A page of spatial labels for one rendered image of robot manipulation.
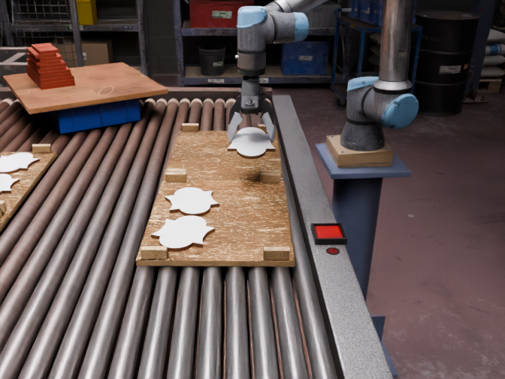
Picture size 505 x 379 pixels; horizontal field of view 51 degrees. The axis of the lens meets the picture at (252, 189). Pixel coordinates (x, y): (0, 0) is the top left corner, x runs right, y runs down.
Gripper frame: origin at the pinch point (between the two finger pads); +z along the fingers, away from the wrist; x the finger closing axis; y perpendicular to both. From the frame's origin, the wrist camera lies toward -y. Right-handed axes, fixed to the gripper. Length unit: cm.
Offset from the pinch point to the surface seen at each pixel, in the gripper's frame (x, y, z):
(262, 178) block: -3.3, -1.7, 10.4
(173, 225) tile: 18.8, -27.5, 11.1
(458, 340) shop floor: -90, 40, 106
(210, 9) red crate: 40, 423, 16
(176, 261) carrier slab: 16.3, -40.8, 12.6
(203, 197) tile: 12.7, -12.8, 10.9
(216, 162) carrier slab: 10.8, 12.7, 11.7
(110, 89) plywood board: 52, 56, 0
